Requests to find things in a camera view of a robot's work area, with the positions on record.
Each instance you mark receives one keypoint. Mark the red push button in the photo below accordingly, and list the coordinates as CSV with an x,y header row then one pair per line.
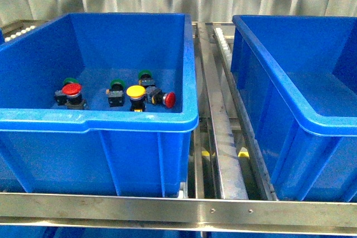
x,y
156,96
74,98

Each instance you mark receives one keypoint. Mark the blue destination bin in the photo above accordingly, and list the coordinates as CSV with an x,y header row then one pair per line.
x,y
296,76

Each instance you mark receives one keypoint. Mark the green push button middle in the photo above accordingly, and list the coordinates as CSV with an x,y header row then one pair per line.
x,y
115,93

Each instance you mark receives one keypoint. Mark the green push button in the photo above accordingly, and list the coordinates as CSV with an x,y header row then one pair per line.
x,y
146,79
59,97
115,93

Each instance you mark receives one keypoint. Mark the yellow mushroom push button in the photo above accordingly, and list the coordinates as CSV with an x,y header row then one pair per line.
x,y
137,94

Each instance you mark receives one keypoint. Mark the green push button right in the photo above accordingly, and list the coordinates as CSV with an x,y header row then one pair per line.
x,y
146,79

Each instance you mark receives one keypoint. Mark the green push button left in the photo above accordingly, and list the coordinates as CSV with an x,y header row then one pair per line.
x,y
59,97

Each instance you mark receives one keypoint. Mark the steel roller track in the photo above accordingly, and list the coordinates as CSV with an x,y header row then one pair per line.
x,y
228,163

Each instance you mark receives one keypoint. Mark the blue bin with buttons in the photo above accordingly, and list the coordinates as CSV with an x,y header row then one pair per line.
x,y
46,148

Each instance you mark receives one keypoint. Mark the steel rack front rail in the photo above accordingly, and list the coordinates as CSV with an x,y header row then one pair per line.
x,y
325,218

